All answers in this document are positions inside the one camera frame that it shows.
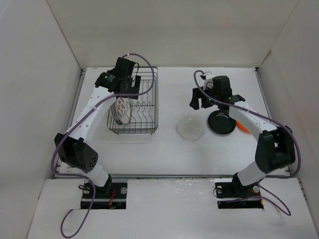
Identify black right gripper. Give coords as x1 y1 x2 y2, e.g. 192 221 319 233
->
189 84 220 110

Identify white plate red characters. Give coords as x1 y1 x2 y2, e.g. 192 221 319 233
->
115 97 132 125

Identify green rimmed white plate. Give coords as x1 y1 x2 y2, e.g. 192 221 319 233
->
110 102 122 125

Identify clear glass plate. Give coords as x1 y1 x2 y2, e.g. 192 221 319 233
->
176 117 205 142

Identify black round plate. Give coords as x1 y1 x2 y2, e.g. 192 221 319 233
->
207 111 236 135

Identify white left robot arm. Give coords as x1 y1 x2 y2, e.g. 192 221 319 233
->
54 57 141 198

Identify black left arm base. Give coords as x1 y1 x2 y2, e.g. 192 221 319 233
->
78 182 128 210

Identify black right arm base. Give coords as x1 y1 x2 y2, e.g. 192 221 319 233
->
213 179 264 209

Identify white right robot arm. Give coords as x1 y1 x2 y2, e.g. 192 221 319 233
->
189 71 300 196

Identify orange round plate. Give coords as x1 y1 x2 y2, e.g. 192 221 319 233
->
236 121 250 133

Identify grey wire dish rack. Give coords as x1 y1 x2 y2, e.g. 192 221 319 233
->
107 67 159 134

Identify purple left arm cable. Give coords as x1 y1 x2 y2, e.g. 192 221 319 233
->
51 52 156 237

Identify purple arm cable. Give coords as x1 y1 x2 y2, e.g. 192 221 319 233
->
51 52 156 237
194 69 302 216

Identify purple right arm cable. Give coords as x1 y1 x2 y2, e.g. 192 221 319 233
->
194 69 302 216

